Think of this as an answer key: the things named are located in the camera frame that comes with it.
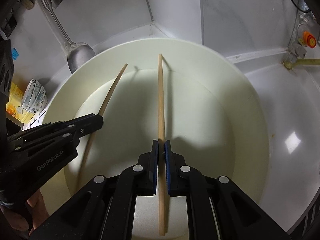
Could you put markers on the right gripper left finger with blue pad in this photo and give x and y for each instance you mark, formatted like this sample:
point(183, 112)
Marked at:
point(141, 178)

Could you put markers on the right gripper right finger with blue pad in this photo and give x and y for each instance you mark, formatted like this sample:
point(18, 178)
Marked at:
point(182, 179)

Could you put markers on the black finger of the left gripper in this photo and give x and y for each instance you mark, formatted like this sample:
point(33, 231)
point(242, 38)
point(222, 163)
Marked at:
point(87, 124)

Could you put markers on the chopstick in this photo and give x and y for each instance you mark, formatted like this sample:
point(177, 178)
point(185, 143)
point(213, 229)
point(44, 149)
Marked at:
point(161, 159)
point(92, 135)

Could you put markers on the left hand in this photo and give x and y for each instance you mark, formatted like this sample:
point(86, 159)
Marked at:
point(29, 219)

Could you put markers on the white grid cloth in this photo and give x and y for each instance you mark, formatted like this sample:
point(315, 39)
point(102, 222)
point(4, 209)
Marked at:
point(36, 120)

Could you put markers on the stacked blue white bowls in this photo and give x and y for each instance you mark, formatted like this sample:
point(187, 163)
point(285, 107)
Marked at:
point(35, 97)

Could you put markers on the yellow detergent bottle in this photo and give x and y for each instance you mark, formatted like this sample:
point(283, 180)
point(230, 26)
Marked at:
point(13, 107)

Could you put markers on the hanging metal spoon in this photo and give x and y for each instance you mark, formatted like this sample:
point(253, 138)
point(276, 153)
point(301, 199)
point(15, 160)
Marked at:
point(76, 54)

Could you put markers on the cream plastic basin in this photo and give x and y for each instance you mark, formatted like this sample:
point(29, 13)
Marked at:
point(213, 115)

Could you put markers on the gas valve with orange knob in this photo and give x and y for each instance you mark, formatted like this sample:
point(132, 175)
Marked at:
point(305, 35)

